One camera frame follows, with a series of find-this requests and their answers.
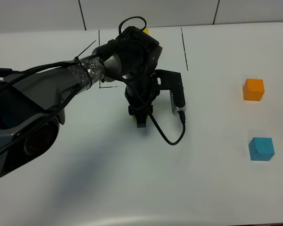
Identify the yellow template block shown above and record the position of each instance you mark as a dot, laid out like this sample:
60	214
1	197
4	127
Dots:
146	31

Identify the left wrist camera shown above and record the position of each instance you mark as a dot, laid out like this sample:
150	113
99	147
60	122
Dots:
172	81

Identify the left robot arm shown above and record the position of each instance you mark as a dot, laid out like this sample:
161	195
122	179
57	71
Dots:
32	102

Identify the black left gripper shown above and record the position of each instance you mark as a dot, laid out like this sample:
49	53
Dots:
145	89

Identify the orange block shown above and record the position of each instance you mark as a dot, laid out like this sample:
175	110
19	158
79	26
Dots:
253	89

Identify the blue block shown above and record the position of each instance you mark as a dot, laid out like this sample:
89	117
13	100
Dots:
261	149

